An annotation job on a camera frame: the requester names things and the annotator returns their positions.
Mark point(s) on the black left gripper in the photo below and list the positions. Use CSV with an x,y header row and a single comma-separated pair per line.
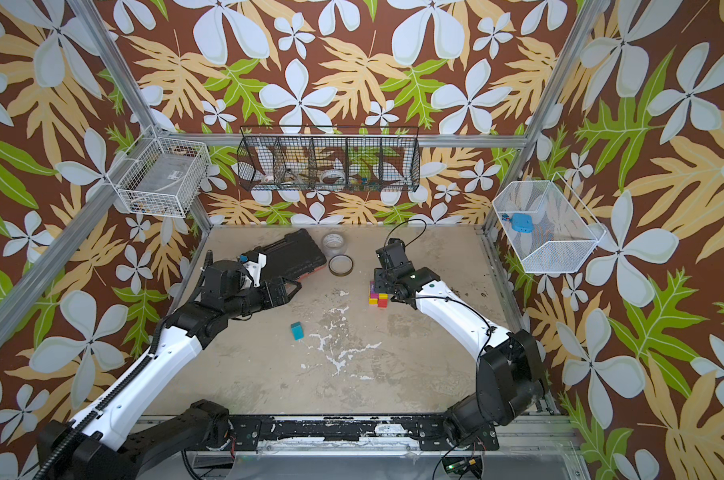
x,y
284,298

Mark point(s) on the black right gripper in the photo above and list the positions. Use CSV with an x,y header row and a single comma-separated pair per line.
x,y
389,264

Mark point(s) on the teal wood block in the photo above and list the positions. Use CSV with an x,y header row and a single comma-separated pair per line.
x,y
297,331

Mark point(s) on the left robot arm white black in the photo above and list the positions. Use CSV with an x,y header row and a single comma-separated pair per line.
x,y
100,443

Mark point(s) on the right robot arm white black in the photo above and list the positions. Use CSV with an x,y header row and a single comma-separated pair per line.
x,y
509,375

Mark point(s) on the black plastic tool case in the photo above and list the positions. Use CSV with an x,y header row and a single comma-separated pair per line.
x,y
293,257

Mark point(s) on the white tape roll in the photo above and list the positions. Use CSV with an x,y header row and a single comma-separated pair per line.
x,y
333,177

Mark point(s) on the blue object in basket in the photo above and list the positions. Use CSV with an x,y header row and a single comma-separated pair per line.
x,y
519,222

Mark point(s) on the black wire basket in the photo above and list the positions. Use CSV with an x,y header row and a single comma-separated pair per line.
x,y
373,158

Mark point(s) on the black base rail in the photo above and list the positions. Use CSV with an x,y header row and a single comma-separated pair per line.
x,y
416,432

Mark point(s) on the white wire basket left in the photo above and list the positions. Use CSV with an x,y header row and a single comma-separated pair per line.
x,y
160,175

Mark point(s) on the white wire basket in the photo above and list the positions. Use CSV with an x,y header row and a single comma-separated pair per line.
x,y
566,232
160,175

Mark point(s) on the white wire basket right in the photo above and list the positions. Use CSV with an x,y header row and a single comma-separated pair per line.
x,y
566,232

